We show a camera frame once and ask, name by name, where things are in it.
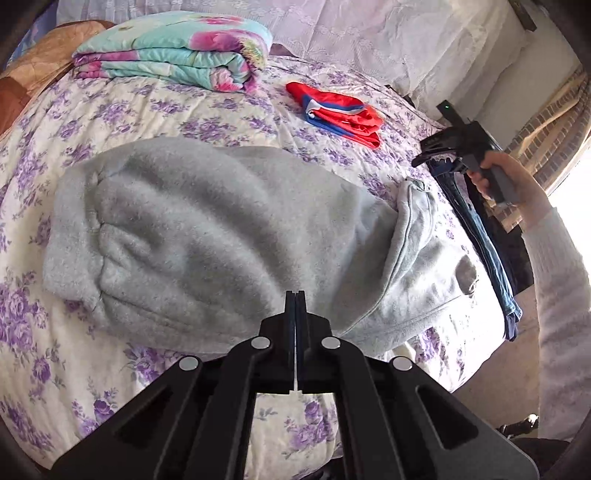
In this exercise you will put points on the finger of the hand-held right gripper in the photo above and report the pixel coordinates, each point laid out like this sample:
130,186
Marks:
436,147

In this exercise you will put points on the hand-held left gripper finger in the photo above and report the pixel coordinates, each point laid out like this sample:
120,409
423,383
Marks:
299,318
290,318

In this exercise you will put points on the grey fleece sweatshirt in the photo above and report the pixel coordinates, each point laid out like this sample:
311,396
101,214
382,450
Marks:
231,240

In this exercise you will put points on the person's right forearm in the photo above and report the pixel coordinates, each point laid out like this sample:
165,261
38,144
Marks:
554,323

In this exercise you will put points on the person's right hand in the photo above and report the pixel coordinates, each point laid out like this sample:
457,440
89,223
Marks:
503,177

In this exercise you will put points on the blue jeans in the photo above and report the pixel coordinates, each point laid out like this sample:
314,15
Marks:
480,244

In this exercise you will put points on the red and blue folded garment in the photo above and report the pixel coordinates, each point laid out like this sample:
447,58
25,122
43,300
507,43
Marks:
339,113

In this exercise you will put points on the purple floral bedspread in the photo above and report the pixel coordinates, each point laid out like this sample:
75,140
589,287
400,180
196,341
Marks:
138,115

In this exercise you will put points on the folded floral quilt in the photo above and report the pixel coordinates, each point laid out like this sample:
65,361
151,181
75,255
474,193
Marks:
180,53

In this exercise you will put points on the orange patterned pillow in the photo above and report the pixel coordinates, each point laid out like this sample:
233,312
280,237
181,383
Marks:
32,69

